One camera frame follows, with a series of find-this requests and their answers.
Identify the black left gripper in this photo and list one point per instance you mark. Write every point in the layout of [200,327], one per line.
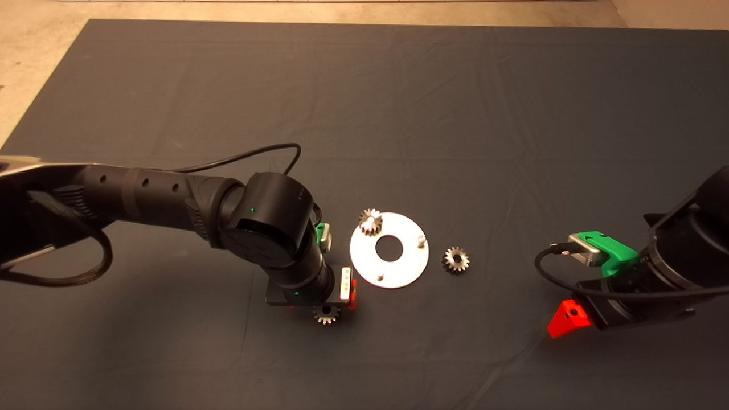
[319,296]

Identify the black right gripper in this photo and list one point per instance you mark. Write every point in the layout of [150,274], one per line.
[635,306]

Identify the bright steel planetary gear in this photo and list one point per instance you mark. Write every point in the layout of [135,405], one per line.
[333,316]

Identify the dark steel planetary gear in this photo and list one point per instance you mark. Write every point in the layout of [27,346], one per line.
[370,223]
[462,263]

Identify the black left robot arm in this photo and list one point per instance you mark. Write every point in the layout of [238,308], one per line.
[171,193]

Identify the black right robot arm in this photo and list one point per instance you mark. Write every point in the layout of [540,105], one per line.
[703,242]

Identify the round metal carrier plate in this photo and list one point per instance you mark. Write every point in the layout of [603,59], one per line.
[364,259]

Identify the dark grey table cloth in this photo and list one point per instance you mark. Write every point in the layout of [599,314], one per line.
[512,114]

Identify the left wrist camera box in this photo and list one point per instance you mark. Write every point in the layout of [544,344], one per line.
[326,242]

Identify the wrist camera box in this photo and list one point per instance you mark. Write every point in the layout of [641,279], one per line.
[588,251]
[326,242]

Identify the left green camera mount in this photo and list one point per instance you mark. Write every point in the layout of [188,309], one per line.
[320,230]

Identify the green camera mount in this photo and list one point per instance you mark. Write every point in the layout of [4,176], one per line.
[320,230]
[619,255]

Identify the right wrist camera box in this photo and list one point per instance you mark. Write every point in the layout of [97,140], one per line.
[588,251]

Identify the right green camera mount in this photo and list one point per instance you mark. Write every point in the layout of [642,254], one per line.
[619,255]

